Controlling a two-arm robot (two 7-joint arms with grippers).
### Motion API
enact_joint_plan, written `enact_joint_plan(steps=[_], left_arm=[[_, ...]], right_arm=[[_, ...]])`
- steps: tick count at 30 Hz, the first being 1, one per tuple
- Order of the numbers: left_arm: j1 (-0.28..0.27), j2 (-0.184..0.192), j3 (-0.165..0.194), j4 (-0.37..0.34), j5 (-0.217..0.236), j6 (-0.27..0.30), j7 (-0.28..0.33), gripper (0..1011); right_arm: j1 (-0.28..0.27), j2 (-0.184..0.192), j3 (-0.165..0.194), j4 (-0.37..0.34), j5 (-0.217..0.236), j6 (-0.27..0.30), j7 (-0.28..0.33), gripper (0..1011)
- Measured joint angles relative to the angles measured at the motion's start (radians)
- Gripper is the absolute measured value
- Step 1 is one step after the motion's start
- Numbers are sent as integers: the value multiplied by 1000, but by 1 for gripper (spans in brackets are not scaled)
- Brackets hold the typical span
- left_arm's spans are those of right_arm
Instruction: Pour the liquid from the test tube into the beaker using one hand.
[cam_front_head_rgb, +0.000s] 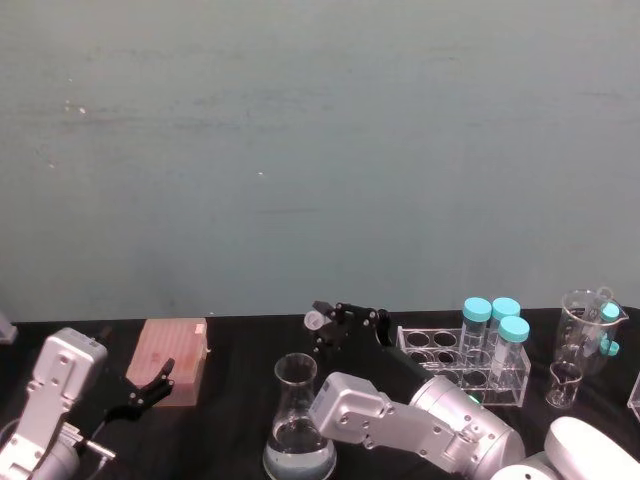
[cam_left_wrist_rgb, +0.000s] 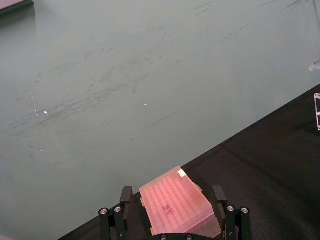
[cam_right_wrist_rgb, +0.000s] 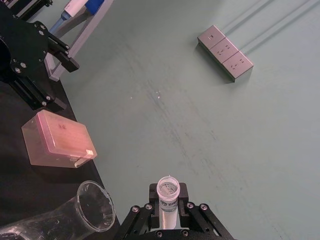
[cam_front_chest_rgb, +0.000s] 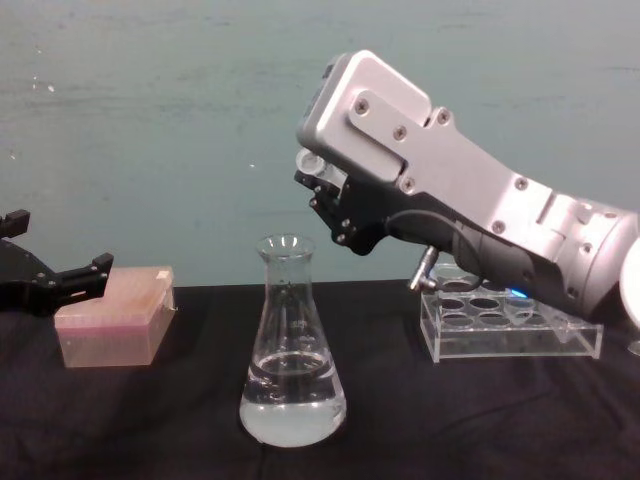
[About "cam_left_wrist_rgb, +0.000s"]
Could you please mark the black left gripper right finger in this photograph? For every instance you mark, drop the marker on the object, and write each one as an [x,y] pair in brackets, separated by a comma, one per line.
[235,220]

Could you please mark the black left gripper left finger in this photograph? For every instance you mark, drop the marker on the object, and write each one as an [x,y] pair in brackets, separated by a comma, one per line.
[119,220]

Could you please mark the black table cloth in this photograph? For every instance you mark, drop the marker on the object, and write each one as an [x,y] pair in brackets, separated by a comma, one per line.
[252,180]

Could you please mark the clear acrylic block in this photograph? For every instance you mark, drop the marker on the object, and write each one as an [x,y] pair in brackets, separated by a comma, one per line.
[317,111]

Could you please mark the dark framed board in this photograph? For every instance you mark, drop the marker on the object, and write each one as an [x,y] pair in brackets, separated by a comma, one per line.
[13,5]

